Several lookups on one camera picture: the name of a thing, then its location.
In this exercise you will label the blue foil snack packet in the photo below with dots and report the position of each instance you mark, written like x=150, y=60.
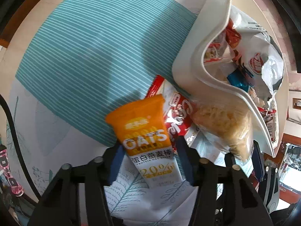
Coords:
x=237, y=79

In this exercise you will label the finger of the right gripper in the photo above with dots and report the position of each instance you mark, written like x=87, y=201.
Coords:
x=263, y=169
x=231, y=162

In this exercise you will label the red white cereal bar packet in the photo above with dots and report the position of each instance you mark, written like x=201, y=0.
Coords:
x=176, y=110

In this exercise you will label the orange oats protein bar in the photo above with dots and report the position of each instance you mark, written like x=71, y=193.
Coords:
x=140, y=128

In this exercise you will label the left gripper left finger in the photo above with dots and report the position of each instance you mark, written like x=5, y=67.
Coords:
x=104, y=169

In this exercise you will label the yellow crispy snack packet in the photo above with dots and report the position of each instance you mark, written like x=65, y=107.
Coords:
x=226, y=125

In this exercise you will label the white plastic storage bin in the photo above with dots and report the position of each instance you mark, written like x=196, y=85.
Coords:
x=204, y=62

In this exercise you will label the white barcode snack bag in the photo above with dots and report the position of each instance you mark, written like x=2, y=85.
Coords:
x=255, y=55

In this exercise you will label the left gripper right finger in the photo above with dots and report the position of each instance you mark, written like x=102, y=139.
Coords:
x=198, y=170

